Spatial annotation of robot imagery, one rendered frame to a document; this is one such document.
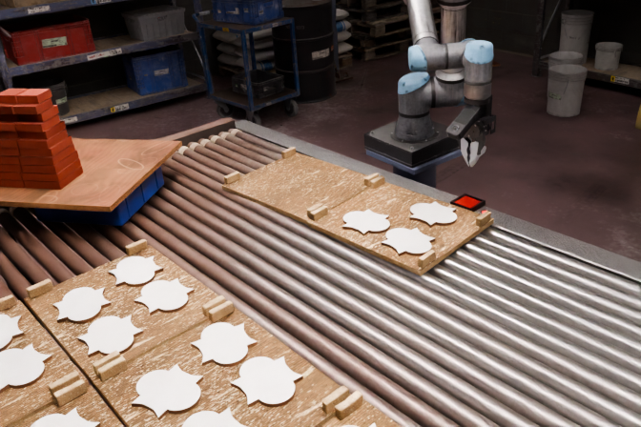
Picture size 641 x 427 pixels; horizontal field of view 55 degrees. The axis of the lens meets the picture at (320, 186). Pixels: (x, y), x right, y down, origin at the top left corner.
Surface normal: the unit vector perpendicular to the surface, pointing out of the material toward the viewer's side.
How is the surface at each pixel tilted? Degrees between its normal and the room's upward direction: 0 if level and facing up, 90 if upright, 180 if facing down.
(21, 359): 0
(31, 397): 0
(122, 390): 0
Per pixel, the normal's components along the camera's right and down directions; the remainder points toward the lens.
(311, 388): -0.06, -0.90
